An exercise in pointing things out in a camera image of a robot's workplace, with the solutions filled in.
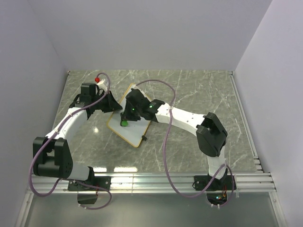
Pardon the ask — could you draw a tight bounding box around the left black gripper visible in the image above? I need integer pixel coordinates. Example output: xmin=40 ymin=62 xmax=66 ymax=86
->
xmin=92 ymin=90 xmax=122 ymax=113

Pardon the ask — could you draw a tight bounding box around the green whiteboard eraser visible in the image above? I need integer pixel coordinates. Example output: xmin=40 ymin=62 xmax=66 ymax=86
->
xmin=120 ymin=120 xmax=128 ymax=127

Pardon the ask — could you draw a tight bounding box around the yellow framed whiteboard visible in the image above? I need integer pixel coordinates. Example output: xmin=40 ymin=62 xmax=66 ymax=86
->
xmin=107 ymin=83 xmax=151 ymax=148

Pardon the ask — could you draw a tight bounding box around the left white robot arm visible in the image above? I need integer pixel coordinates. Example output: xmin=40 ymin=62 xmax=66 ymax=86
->
xmin=31 ymin=79 xmax=122 ymax=190

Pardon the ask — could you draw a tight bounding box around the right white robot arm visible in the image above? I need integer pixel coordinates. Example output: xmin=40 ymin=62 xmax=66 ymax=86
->
xmin=120 ymin=88 xmax=228 ymax=189

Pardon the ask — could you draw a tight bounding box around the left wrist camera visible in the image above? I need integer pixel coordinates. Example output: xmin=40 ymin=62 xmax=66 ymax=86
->
xmin=95 ymin=77 xmax=108 ymax=90

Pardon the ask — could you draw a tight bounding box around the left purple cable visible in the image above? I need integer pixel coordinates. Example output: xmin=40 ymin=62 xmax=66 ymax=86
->
xmin=28 ymin=72 xmax=112 ymax=210

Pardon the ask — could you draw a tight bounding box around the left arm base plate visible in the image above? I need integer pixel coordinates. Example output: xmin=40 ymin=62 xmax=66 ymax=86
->
xmin=67 ymin=176 xmax=111 ymax=192

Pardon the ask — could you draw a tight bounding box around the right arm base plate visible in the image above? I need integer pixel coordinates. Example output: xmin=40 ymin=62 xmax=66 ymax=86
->
xmin=193 ymin=175 xmax=237 ymax=192

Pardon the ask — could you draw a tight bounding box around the aluminium front rail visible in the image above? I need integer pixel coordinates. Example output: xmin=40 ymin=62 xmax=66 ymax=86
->
xmin=28 ymin=172 xmax=277 ymax=195

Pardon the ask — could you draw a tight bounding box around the aluminium rail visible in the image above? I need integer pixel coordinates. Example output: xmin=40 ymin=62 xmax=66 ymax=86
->
xmin=228 ymin=71 xmax=264 ymax=173
xmin=28 ymin=172 xmax=277 ymax=195

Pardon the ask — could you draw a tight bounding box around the aluminium right rail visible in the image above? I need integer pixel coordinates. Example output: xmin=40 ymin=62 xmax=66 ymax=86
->
xmin=228 ymin=71 xmax=264 ymax=173

